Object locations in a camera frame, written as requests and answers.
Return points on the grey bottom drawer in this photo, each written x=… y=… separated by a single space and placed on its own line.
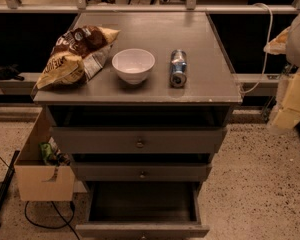
x=143 y=211

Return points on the grey middle drawer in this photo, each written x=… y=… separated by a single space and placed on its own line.
x=141 y=167

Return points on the black bar on floor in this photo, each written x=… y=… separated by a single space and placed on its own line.
x=1 y=192

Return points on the cardboard box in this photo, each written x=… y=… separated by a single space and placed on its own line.
x=35 y=180

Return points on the white bowl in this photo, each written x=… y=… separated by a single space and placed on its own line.
x=133 y=65

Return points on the blue silver soda can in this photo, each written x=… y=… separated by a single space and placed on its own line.
x=178 y=66

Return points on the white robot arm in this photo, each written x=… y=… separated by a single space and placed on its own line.
x=286 y=113

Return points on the grey drawer cabinet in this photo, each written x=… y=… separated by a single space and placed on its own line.
x=206 y=100

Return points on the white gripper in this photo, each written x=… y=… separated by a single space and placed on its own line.
x=299 y=47

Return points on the yellow brown chip bag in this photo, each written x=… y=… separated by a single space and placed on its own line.
x=77 y=56

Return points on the grey top drawer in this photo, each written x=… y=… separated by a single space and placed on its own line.
x=124 y=140

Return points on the green snack packet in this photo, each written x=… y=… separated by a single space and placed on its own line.
x=47 y=153

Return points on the grey drawer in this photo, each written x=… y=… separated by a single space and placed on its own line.
x=143 y=211
x=141 y=167
x=124 y=140

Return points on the black object on ledge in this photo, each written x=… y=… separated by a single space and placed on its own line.
x=8 y=72

